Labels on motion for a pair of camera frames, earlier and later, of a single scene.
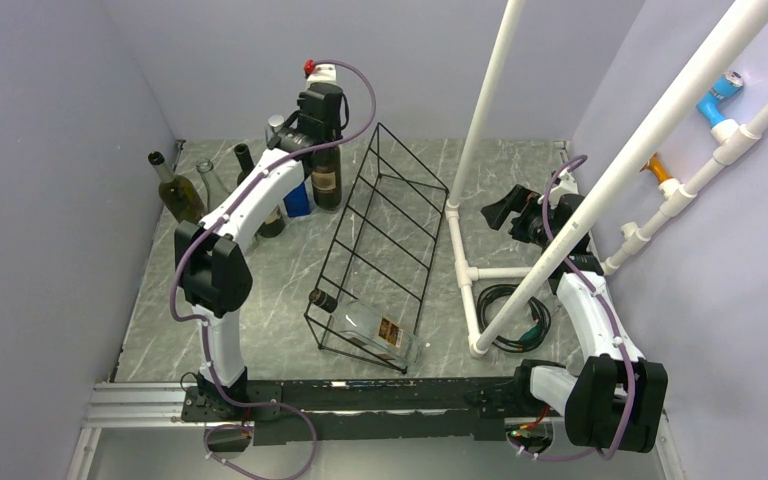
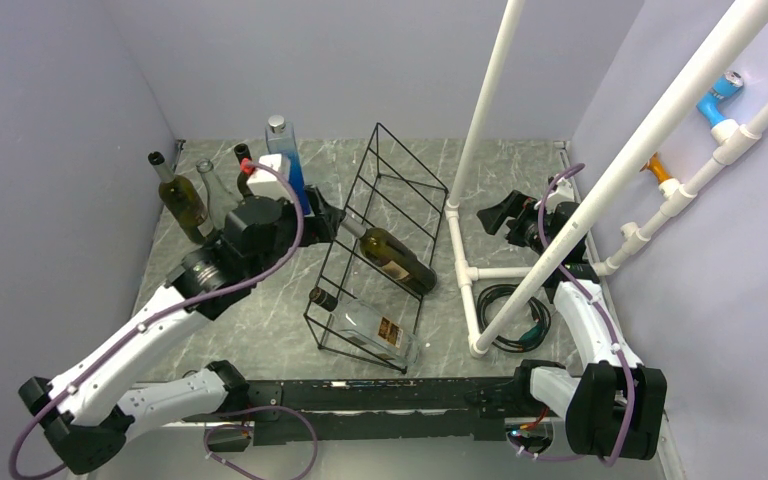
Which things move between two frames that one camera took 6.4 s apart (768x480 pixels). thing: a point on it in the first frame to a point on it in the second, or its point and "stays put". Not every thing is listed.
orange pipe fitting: [657, 168] stays put
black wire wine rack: [368, 294] stays put
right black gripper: [520, 200] stays put
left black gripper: [301, 102] to [319, 226]
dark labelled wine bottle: [326, 178] to [393, 257]
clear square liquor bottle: [369, 327] stays put
